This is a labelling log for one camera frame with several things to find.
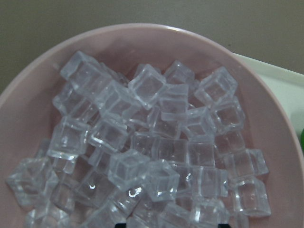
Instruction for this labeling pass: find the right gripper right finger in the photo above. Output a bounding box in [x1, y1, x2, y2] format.
[218, 223, 229, 228]

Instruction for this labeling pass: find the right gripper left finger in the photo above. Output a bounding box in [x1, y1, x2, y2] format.
[114, 223, 126, 228]

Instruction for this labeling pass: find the clear ice cubes pile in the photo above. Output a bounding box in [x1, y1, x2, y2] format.
[6, 51, 271, 228]

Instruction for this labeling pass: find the pink bowl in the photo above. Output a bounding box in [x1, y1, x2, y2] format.
[0, 23, 304, 228]

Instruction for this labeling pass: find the cream plastic tray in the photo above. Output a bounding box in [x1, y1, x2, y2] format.
[236, 54, 304, 135]

